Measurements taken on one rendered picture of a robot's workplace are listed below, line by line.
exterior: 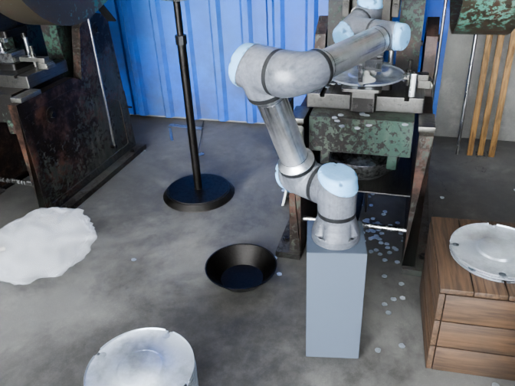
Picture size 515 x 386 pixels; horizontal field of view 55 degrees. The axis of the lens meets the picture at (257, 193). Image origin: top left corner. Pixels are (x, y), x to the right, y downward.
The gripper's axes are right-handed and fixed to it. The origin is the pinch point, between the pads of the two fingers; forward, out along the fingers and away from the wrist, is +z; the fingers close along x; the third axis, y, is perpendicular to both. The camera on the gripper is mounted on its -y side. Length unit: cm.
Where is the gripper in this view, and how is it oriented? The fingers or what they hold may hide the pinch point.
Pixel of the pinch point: (359, 83)
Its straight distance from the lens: 185.7
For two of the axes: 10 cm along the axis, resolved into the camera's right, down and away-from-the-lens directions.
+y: 9.7, 0.8, -2.3
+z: 1.4, 5.7, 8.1
